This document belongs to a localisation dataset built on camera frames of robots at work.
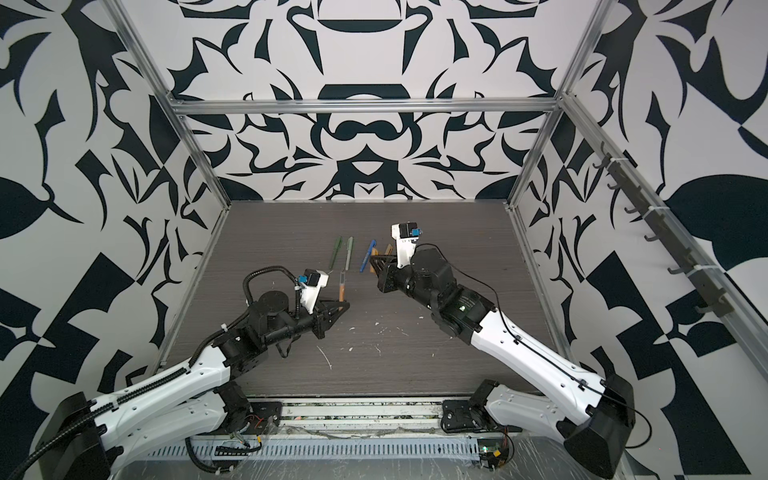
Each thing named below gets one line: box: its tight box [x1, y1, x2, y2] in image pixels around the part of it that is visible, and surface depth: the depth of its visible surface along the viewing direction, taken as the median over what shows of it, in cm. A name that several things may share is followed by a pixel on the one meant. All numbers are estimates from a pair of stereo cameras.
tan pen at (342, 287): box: [339, 272, 346, 302], surface depth 73 cm
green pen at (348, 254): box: [345, 236, 353, 271], surface depth 107 cm
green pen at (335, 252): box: [329, 236, 343, 271], surface depth 107 cm
